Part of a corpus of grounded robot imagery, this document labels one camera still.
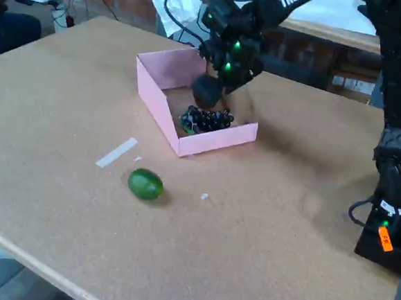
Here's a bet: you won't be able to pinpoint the pink cardboard box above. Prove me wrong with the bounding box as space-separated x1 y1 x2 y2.
128 42 265 164

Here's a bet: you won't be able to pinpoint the seated person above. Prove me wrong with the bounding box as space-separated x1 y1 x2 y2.
0 0 46 64

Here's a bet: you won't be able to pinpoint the black base cable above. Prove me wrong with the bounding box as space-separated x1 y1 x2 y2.
346 194 382 229

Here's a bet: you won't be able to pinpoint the long white tape strip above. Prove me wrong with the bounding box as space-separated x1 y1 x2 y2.
94 134 140 171

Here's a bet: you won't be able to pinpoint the wooden table with white cover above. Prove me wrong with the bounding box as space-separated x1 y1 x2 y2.
273 0 387 56

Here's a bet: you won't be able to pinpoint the looped black camera cable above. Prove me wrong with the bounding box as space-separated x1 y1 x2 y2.
161 0 215 51

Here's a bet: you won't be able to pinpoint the black toy grapes bunch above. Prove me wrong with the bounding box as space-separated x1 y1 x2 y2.
177 103 236 139

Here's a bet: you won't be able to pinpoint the round green toy fruit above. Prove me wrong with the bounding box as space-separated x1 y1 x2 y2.
126 166 166 202

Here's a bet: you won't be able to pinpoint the white plastic sheet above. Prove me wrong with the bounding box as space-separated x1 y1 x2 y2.
141 0 215 43

